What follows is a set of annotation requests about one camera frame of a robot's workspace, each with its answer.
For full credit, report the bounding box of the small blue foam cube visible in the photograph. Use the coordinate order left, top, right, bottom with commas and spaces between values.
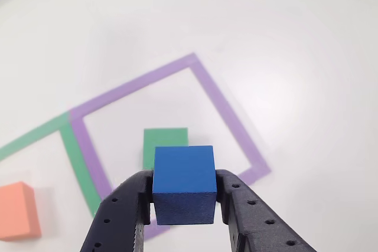
152, 145, 218, 225

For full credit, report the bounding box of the green foam cube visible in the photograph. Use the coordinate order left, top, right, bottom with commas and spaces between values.
142, 127, 189, 171

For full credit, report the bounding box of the orange foam block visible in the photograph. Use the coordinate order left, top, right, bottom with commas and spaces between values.
0, 181, 42, 241

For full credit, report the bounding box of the green tape square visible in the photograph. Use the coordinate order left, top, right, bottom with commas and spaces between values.
0, 112, 101, 217

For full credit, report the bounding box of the purple tape square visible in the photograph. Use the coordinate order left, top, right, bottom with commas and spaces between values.
69, 52, 272, 243

